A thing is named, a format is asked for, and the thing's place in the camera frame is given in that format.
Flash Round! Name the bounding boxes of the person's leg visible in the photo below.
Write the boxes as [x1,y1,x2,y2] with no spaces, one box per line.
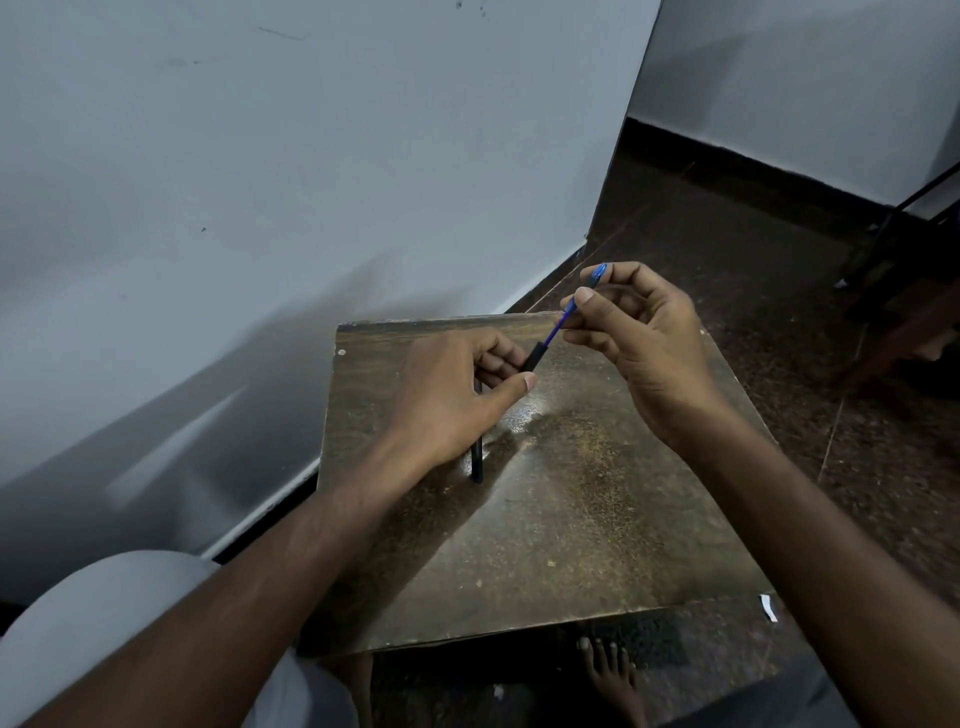
[0,551,373,728]
[667,659,860,728]

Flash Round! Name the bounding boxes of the person's left leg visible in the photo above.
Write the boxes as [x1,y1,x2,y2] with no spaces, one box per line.
[0,551,373,728]

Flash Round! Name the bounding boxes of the person's right hand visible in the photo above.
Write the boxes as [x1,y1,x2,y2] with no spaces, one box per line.
[557,260,736,457]

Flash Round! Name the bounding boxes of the person's right leg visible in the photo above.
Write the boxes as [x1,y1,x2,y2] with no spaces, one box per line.
[667,659,860,728]

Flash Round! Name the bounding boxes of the blue ink refill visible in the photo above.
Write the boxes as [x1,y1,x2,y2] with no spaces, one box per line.
[541,261,609,350]

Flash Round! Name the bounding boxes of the person's right forearm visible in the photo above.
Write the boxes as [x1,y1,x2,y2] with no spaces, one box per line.
[665,404,960,728]

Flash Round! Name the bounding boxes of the person's bare right foot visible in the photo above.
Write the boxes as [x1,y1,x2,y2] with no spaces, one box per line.
[577,635,648,728]

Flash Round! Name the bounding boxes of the black floor mat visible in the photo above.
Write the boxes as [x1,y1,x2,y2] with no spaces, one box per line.
[592,611,691,670]

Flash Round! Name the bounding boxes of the small wooden table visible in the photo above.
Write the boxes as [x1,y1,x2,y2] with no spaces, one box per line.
[298,309,779,660]

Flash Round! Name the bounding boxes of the dark wooden chair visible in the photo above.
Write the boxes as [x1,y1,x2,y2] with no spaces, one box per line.
[843,209,960,361]
[833,161,960,292]
[832,278,960,393]

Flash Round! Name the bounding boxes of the person's left forearm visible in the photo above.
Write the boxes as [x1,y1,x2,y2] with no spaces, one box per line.
[22,446,433,728]

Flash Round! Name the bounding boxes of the person's left hand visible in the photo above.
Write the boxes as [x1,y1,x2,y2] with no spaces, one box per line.
[369,327,541,485]

